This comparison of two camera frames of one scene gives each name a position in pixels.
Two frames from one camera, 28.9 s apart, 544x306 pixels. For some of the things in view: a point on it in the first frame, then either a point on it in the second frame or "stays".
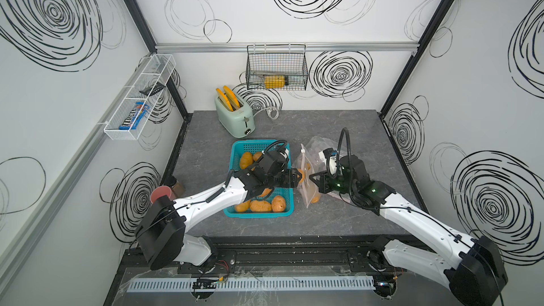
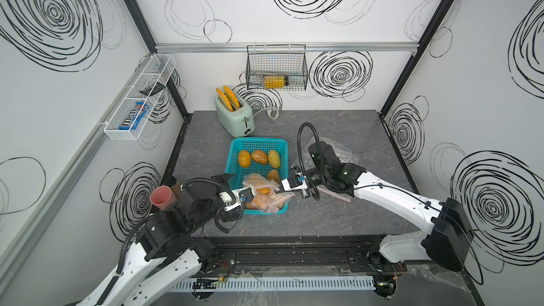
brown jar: (178, 189) stays
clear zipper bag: (304, 164) → (266, 197)
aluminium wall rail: (168, 47) stays
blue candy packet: (131, 122) stays
